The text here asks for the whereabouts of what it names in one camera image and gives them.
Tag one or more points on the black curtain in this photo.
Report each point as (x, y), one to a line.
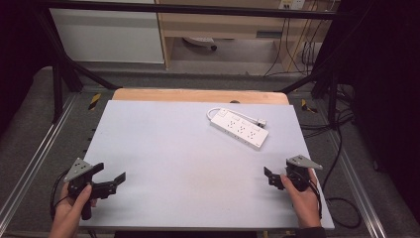
(386, 99)
(20, 43)

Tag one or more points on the white wall socket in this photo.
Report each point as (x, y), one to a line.
(291, 4)

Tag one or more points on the person's right hand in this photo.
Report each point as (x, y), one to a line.
(307, 206)

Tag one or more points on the white chair base with caster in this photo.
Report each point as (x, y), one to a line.
(200, 41)

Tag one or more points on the black metal frame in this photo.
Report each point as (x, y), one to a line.
(185, 9)

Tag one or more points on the light wooden table board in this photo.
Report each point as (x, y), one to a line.
(198, 95)

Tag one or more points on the white cabinet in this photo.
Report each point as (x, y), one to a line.
(109, 36)

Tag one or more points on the light wooden desk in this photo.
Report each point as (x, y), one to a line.
(224, 26)

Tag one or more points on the person's left hand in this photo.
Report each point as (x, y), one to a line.
(67, 214)

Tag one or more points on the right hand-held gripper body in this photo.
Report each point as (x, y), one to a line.
(298, 177)

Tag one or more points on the white power strip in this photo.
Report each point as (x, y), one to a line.
(239, 128)

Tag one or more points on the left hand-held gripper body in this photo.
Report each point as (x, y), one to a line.
(79, 168)

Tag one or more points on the aluminium rail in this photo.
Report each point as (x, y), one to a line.
(36, 155)
(358, 185)

